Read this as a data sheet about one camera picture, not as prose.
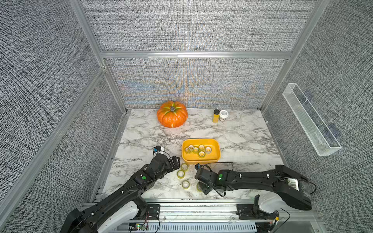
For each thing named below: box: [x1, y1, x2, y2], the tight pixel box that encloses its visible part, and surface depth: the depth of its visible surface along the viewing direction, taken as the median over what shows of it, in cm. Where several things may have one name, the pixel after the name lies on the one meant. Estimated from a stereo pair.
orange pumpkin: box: [156, 100, 188, 129], surface depth 104 cm
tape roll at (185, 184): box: [181, 180, 190, 190], surface depth 83 cm
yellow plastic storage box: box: [181, 138, 221, 165], surface depth 96 cm
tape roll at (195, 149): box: [192, 146, 200, 154], surface depth 97 cm
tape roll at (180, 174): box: [176, 169, 186, 180], surface depth 87 cm
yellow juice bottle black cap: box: [212, 108, 221, 123], surface depth 109 cm
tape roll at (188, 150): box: [184, 147, 192, 155], surface depth 97 cm
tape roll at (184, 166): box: [180, 163, 189, 171], surface depth 90 cm
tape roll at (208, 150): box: [204, 146, 212, 154], surface depth 97 cm
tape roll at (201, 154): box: [198, 150, 206, 159], surface depth 94 cm
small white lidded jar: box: [219, 109, 229, 122], surface depth 111 cm
